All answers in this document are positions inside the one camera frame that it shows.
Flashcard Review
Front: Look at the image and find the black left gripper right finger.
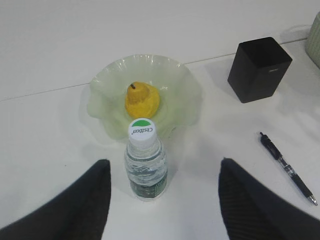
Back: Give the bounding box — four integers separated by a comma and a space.
218, 158, 320, 240

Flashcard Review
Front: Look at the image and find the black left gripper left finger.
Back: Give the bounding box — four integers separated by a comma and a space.
0, 159, 111, 240

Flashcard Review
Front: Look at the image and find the clear plastic water bottle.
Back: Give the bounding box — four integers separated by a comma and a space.
124, 118, 168, 201

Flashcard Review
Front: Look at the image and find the yellow pear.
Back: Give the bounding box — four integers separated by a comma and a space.
124, 81, 160, 119

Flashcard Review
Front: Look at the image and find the black pen near holder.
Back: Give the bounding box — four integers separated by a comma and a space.
259, 132, 318, 206

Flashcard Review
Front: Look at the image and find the green glass wavy plate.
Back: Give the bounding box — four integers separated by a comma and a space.
87, 54, 203, 141

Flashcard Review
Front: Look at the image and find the black square pen holder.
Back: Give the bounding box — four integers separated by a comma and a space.
227, 36, 293, 103

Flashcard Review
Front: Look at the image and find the green plastic woven basket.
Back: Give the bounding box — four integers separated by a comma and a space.
305, 12, 320, 68

